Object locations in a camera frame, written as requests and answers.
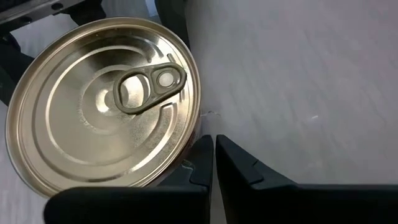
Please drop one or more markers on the grey metal mounting plate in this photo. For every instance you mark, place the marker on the grey metal mounting plate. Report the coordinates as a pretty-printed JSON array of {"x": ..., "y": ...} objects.
[{"x": 25, "y": 12}]

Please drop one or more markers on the gold-lidded pink blue can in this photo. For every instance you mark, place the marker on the gold-lidded pink blue can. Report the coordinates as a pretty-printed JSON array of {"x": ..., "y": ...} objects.
[{"x": 77, "y": 124}]

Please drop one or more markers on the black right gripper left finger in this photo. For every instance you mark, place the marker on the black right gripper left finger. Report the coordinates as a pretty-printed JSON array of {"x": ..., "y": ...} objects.
[{"x": 130, "y": 205}]

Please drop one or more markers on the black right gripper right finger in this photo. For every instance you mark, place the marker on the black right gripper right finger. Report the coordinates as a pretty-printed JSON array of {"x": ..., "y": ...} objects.
[{"x": 280, "y": 205}]

